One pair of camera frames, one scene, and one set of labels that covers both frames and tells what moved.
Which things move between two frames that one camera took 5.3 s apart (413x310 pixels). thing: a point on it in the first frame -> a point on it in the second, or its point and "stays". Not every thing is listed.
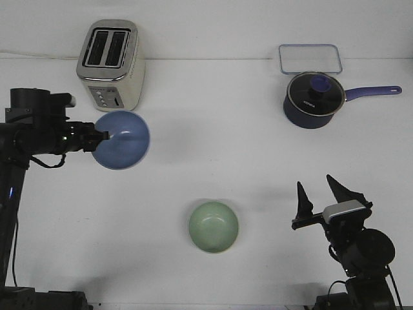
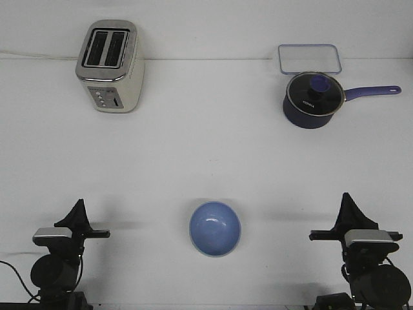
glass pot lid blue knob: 315,93 stays
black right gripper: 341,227 -> 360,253
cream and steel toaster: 111,63 stays
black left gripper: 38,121 -> 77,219
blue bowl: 128,140 -> 215,229
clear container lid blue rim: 310,58 stays
